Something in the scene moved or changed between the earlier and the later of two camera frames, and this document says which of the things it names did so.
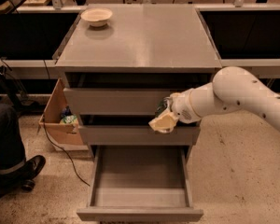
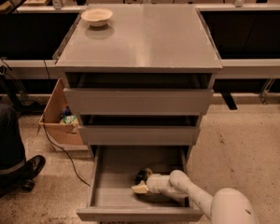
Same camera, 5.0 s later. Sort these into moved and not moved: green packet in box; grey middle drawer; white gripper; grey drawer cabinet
Moved: white gripper
Not moved: grey drawer cabinet; green packet in box; grey middle drawer
